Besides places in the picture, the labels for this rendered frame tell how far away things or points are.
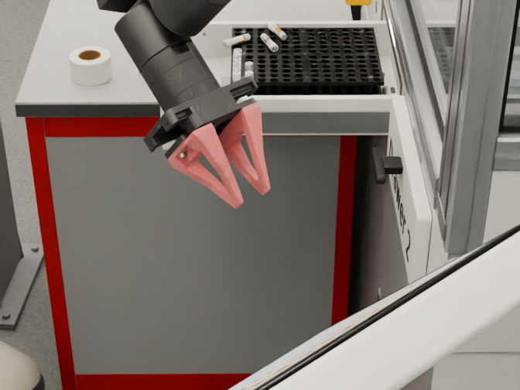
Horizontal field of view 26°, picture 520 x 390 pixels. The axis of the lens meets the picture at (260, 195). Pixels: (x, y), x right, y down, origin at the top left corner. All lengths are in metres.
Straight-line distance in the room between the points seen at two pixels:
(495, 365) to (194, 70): 0.55
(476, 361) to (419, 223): 0.17
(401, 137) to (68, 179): 0.73
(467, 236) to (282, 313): 0.96
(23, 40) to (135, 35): 2.78
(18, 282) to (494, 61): 1.78
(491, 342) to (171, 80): 0.52
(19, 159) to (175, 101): 2.18
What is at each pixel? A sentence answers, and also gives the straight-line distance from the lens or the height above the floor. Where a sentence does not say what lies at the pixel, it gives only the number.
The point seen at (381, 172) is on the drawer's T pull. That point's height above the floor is 0.91.
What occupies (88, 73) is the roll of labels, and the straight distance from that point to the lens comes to 1.92.
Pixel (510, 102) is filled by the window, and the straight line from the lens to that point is 1.16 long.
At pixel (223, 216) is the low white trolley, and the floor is 0.52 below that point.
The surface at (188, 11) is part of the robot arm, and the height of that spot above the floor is 1.26.
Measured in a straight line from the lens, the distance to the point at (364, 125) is 1.63.
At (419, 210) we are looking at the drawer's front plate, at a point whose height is 0.93.
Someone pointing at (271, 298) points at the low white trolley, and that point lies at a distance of 2.12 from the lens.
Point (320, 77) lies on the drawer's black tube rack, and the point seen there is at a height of 0.90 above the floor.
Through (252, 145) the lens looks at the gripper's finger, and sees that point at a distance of 1.03.
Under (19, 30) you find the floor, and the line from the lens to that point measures 3.89.
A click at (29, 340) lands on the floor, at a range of 2.57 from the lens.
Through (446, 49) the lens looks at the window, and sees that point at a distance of 1.33.
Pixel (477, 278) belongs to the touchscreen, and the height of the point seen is 1.19.
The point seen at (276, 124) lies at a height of 0.85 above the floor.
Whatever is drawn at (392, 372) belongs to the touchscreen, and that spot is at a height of 1.18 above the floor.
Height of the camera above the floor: 1.69
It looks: 35 degrees down
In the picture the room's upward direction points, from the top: straight up
